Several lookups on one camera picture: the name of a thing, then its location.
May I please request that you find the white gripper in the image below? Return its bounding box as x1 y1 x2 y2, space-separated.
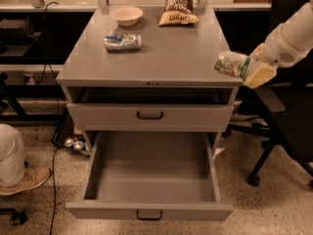
243 23 307 88

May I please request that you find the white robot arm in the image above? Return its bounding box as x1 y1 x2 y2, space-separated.
243 0 313 88

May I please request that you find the grey drawer cabinet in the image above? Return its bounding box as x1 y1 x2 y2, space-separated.
57 7 240 149

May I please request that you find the blue silver can on counter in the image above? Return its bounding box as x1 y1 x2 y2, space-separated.
104 34 142 51

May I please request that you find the open grey middle drawer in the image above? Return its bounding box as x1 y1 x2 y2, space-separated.
67 132 233 221

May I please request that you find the closed grey upper drawer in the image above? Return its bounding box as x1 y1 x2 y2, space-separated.
67 103 233 132

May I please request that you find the black office chair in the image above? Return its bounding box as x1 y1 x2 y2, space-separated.
222 0 313 188

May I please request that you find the brown chip bag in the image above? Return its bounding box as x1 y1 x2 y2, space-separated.
158 0 199 26

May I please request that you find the white paper bowl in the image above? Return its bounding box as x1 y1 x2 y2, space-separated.
110 6 143 26

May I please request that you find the tan shoe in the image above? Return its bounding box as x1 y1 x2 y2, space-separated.
0 167 51 197

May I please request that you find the beige trouser leg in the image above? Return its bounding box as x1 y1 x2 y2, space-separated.
0 124 25 187

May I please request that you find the black caster wheel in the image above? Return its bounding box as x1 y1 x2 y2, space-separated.
0 209 26 226

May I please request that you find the black cable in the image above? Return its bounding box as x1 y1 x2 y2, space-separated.
26 1 61 235

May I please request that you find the wall power outlet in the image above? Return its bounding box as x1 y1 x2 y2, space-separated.
23 74 35 85

